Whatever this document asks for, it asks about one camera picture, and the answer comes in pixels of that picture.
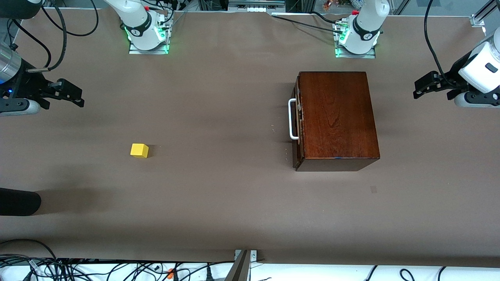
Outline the dark wooden drawer box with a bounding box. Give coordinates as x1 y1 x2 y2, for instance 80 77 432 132
293 71 380 172

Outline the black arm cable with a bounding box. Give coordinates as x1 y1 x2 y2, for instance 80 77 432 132
27 0 68 73
424 0 455 78

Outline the aluminium frame profile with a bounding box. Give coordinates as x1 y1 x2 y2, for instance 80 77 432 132
470 0 500 28

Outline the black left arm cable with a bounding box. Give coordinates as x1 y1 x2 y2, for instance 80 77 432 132
424 0 455 78

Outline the dark metal bar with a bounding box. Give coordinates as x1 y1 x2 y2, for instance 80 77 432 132
225 250 250 281

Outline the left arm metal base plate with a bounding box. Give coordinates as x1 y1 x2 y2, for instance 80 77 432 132
334 21 377 59

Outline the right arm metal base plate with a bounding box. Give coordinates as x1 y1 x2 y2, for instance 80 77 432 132
128 21 171 55

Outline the black base cable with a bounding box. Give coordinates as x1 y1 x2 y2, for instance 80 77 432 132
271 15 344 34
310 11 346 25

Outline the grey device with ports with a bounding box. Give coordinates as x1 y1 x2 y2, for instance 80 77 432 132
228 0 286 12

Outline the wooden drawer with white handle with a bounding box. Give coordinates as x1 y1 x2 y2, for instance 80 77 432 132
288 76 304 157

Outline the black looping cable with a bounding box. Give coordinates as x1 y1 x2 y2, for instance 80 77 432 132
8 19 52 68
41 0 99 37

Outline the black round-ended cylinder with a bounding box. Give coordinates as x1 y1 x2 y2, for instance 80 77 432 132
0 187 42 217

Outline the yellow block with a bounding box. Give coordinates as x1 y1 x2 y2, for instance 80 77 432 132
130 143 149 159

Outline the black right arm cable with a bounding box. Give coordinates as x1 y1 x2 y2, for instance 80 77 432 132
27 0 68 73

